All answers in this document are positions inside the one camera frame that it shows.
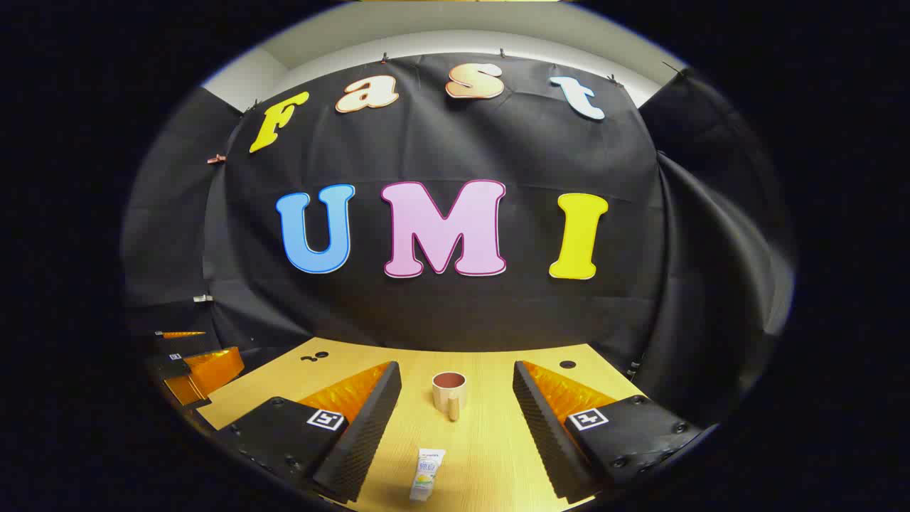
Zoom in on white toothpaste tube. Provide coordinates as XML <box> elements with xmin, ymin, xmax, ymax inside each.
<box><xmin>409</xmin><ymin>448</ymin><xmax>446</xmax><ymax>503</ymax></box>

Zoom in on wooden desktop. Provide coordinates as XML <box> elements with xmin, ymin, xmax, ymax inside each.
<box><xmin>196</xmin><ymin>337</ymin><xmax>644</xmax><ymax>512</ymax></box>

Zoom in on black backdrop cloth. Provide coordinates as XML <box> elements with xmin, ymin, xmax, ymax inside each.
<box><xmin>121</xmin><ymin>53</ymin><xmax>793</xmax><ymax>427</ymax></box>

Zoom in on beige cup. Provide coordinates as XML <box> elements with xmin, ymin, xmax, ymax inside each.
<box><xmin>432</xmin><ymin>371</ymin><xmax>467</xmax><ymax>422</ymax></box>

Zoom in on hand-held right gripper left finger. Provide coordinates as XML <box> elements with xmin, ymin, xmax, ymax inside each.
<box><xmin>212</xmin><ymin>361</ymin><xmax>403</xmax><ymax>506</ymax></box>

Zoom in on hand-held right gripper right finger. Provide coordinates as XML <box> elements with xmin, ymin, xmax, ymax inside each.
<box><xmin>512</xmin><ymin>360</ymin><xmax>705</xmax><ymax>504</ymax></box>

